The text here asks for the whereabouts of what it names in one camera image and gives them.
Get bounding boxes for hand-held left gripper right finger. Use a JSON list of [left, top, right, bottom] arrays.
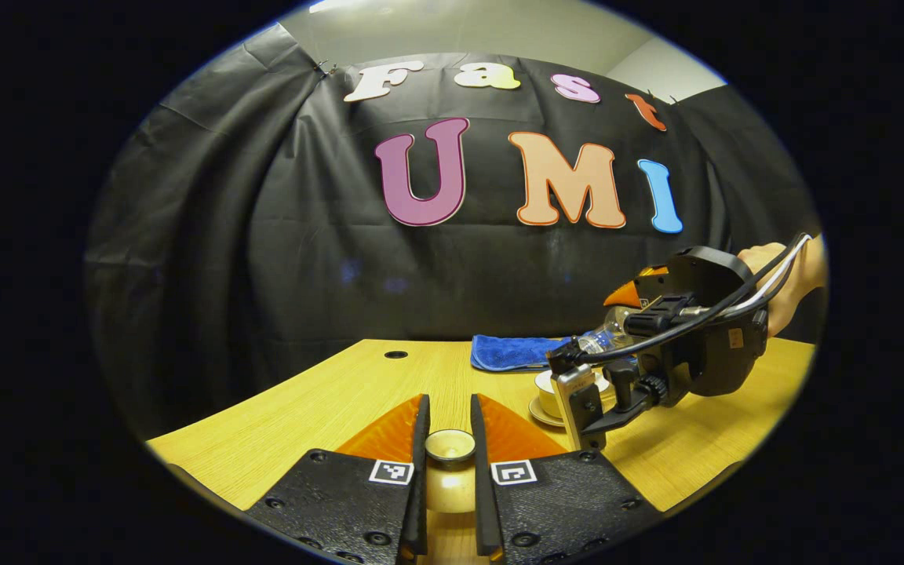
[[470, 393, 665, 563]]

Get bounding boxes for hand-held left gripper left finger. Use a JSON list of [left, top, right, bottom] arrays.
[[244, 394, 431, 564]]

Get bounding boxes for cream teacup lid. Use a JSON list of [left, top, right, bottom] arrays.
[[424, 428, 478, 515]]

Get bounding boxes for clear water bottle orange label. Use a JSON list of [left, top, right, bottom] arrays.
[[576, 306, 645, 355]]

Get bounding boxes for cream teacup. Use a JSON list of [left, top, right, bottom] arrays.
[[534, 369, 611, 421]]

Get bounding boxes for cream saucer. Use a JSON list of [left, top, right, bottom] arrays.
[[529, 396, 578, 429]]

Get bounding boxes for blue folded towel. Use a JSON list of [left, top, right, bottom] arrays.
[[471, 334, 578, 373]]

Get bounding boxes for black backdrop cloth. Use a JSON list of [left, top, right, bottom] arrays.
[[83, 27, 823, 436]]

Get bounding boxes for white cable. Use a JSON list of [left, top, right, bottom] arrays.
[[687, 234, 814, 319]]

